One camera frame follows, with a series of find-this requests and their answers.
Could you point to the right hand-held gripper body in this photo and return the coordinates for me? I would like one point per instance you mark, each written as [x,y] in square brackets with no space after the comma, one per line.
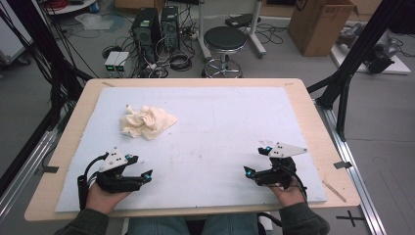
[280,174]

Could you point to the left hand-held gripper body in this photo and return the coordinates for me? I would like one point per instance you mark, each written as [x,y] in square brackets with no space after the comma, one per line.
[112,181]

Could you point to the cream printed cloth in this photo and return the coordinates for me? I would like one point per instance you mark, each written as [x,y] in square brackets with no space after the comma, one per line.
[147,124]

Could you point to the person's left hand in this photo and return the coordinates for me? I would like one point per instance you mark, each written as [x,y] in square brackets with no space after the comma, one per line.
[102,200]

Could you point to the person's right hand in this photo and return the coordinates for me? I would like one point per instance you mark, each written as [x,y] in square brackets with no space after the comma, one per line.
[290,197]

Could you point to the person's left leg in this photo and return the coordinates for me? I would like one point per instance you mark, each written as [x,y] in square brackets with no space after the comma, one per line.
[156,226]

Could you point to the person's leg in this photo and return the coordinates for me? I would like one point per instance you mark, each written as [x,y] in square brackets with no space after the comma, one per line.
[231,225]
[156,226]

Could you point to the person's right leg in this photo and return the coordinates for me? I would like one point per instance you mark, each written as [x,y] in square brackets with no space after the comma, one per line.
[231,225]

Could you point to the thin wooden stick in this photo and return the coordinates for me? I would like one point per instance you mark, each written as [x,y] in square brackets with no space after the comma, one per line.
[334,191]

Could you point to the pale blue table mat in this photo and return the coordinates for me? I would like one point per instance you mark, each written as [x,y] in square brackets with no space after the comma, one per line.
[212,130]

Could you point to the black tape piece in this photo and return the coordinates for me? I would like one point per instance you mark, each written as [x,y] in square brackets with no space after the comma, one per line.
[50,169]
[342,164]

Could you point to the black tape cross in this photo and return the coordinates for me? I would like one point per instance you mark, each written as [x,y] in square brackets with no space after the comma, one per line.
[350,218]

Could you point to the white power supply box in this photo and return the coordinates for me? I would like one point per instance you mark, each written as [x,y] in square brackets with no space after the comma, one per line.
[111,60]
[122,60]

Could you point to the black round stool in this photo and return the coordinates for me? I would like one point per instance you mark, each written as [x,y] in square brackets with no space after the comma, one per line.
[225,38]

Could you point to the white metal stand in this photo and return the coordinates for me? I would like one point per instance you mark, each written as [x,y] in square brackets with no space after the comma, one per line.
[254,26]

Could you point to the large black computer tower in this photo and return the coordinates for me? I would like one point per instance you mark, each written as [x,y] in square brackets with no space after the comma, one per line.
[145,32]

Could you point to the brown cardboard box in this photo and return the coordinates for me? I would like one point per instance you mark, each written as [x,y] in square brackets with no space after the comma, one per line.
[316,29]

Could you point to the black flat device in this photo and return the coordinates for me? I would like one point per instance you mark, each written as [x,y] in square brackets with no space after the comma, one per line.
[239,20]

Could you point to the slim black computer tower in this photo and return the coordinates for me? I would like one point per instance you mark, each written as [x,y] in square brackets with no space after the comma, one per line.
[170,29]

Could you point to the clear plastic sheet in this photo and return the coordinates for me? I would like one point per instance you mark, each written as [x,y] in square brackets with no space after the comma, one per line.
[94,21]

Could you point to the grey robot parts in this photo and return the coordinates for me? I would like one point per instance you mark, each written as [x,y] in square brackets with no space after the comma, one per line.
[381,54]

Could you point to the white board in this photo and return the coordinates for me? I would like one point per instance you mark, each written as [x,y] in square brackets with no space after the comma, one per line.
[399,67]

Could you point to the white round table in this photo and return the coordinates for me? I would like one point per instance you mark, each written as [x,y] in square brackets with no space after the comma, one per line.
[71,7]

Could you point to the white panel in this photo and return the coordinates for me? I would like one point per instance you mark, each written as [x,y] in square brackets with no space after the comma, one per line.
[13,39]

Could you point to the aluminium rail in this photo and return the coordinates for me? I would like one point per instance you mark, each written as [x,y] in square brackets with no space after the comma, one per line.
[352,169]
[26,169]

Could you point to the black metal frame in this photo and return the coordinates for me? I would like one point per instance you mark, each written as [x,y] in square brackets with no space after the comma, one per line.
[355,55]

